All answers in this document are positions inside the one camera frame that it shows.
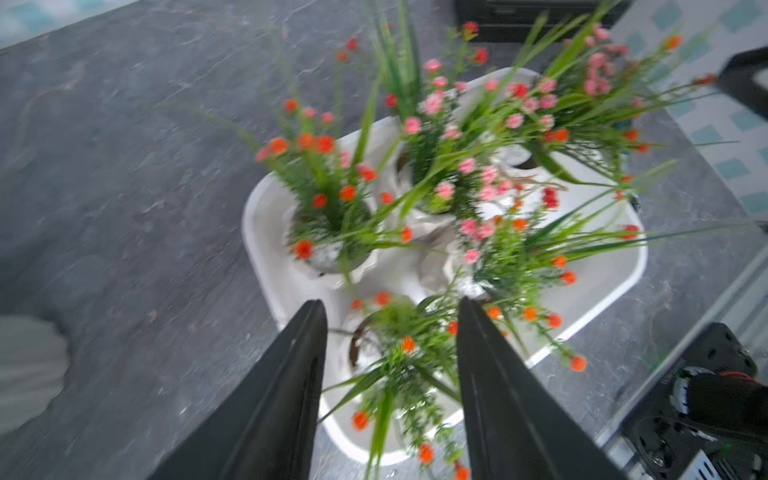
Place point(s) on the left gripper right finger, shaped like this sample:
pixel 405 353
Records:
pixel 515 429

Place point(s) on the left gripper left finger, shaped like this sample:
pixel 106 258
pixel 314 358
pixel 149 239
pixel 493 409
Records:
pixel 265 429

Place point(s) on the twine pot orange flowers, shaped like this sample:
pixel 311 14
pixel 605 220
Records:
pixel 415 362

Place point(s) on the ribbed pot plant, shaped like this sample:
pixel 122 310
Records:
pixel 509 260

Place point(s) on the ribbed pot orange flowers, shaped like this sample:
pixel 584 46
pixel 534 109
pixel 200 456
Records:
pixel 335 227

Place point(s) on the white rectangular storage tray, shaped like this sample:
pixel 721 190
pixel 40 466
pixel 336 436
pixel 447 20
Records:
pixel 601 280

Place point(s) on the twine pot pink flowers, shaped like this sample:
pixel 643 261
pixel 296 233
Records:
pixel 587 100

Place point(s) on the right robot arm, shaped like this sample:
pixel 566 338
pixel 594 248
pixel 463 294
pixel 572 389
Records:
pixel 733 401

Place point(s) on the black plastic tool case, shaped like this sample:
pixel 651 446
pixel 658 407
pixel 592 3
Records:
pixel 509 21

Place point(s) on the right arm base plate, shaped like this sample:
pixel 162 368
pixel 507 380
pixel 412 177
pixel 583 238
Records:
pixel 668 444

